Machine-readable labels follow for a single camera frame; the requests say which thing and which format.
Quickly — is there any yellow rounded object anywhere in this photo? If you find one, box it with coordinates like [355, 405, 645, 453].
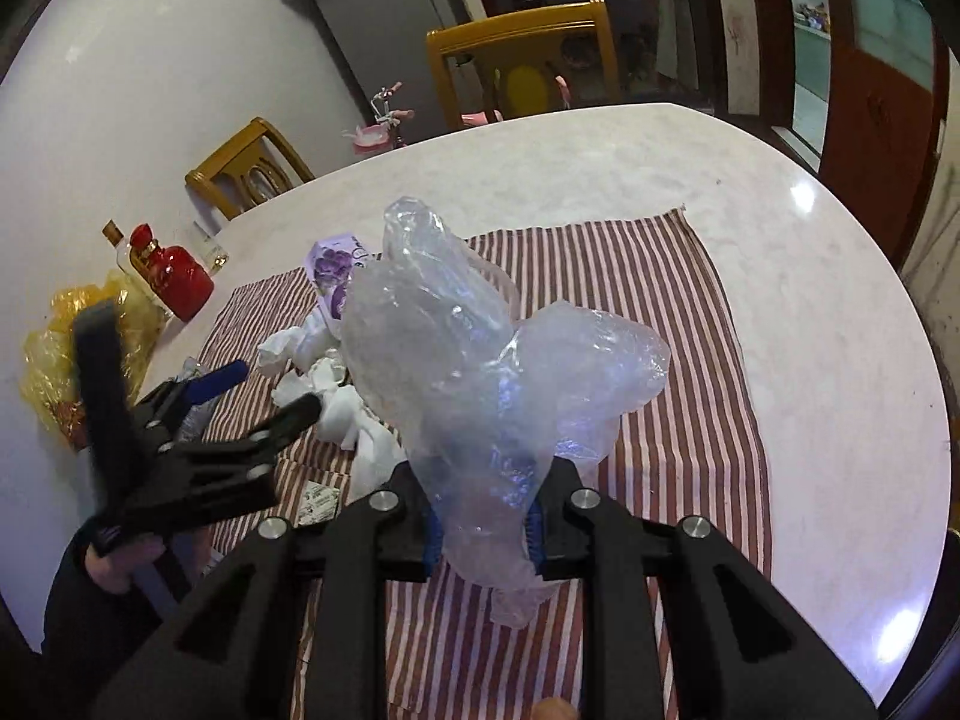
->
[501, 64, 550, 119]

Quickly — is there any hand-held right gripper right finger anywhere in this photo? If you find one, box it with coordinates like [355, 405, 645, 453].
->
[525, 457, 880, 720]

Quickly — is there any pink children's bicycle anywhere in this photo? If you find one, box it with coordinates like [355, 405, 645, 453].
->
[341, 75, 575, 160]

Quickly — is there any white tissue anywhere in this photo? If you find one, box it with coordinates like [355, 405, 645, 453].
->
[271, 360, 410, 497]

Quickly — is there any red ceramic bottle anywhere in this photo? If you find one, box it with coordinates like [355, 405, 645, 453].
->
[127, 223, 217, 323]

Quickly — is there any person's left forearm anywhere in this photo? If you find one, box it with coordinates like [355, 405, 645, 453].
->
[41, 532, 196, 661]

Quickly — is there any dark sliding glass door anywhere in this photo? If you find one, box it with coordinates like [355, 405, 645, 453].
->
[457, 0, 751, 110]

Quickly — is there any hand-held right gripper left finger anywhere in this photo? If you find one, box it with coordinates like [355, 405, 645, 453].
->
[90, 461, 440, 720]

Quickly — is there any red striped cloth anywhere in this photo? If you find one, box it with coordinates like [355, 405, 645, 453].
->
[191, 210, 773, 720]

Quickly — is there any clear plastic bag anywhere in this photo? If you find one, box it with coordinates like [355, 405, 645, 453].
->
[341, 196, 672, 629]
[257, 311, 347, 391]

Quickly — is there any wooden chair with flat back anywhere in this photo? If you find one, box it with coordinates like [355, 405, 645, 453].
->
[426, 0, 623, 132]

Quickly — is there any person's left hand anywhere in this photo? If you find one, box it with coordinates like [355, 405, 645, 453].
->
[84, 532, 164, 595]

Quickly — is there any purple drink carton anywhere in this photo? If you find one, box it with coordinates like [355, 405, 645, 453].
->
[306, 234, 374, 320]

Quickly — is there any yellow plastic bag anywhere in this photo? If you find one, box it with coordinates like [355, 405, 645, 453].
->
[21, 270, 170, 455]

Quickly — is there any grey refrigerator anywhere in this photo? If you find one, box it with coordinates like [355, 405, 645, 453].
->
[296, 0, 492, 147]

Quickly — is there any brown wooden glass door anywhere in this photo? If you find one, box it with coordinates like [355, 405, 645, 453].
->
[817, 0, 955, 263]

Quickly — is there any wooden chair with oval back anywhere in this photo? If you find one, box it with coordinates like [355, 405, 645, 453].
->
[185, 117, 316, 222]

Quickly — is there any clear glass liquor bottle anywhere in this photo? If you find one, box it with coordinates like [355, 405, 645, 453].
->
[101, 219, 147, 278]

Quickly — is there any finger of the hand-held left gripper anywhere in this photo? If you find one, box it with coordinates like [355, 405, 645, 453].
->
[169, 360, 250, 410]
[244, 392, 325, 458]

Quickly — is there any clear drinking glass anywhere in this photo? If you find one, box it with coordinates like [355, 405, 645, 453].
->
[191, 221, 230, 276]

